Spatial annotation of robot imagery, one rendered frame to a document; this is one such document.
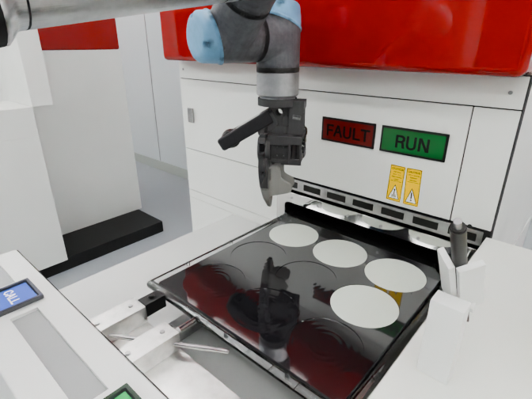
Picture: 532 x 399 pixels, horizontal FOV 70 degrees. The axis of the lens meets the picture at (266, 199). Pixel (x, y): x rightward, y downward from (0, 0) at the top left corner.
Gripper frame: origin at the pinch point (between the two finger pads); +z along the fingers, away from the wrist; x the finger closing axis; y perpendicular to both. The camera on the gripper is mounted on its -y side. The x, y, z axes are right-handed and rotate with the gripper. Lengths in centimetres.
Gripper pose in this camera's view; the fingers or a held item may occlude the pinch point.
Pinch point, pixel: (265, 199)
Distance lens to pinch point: 75.8
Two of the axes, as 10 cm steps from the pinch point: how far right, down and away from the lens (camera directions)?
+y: 9.8, 0.8, -2.0
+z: 0.0, 9.2, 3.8
